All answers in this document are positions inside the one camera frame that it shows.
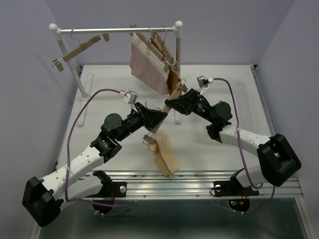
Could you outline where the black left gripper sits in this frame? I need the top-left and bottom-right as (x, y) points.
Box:
(116, 102), (167, 142)

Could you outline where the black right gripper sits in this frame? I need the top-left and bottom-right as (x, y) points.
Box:
(164, 88), (215, 123)

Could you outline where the beige clip hanger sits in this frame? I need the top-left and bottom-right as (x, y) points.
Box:
(143, 79), (188, 145)
(52, 33), (110, 72)

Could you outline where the cream beige underwear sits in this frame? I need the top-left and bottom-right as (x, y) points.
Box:
(147, 129), (179, 177)

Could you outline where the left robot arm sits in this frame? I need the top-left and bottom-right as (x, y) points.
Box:
(22, 103), (167, 227)

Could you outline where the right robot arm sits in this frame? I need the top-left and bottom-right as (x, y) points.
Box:
(165, 89), (302, 194)

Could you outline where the brown underwear on rack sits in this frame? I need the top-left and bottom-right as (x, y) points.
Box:
(152, 42), (181, 95)

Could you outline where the pink underwear on rack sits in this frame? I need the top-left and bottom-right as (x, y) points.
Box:
(130, 36), (169, 95)

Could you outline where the beige hanger with pink underwear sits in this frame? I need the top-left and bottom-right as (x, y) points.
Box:
(130, 29), (171, 71)

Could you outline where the beige hanger with brown underwear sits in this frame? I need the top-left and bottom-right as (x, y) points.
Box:
(151, 32), (179, 75)

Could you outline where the empty beige clip hanger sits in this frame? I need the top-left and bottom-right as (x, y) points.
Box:
(52, 33), (110, 72)

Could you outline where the clear plastic basket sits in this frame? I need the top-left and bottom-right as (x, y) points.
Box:
(178, 78), (257, 133)

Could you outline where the white clothes rack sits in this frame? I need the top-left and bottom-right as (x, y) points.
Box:
(48, 20), (184, 126)

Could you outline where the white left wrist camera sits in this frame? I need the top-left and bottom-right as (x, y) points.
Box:
(124, 91), (138, 105)

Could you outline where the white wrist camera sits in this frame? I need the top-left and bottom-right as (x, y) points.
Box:
(197, 76), (214, 95)
(124, 91), (138, 105)

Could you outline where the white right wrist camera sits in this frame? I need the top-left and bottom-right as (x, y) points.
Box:
(197, 76), (214, 95)

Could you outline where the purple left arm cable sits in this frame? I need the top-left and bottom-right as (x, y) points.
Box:
(64, 89), (130, 217)

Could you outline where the aluminium mounting rail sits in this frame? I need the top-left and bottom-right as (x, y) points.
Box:
(103, 170), (304, 201)

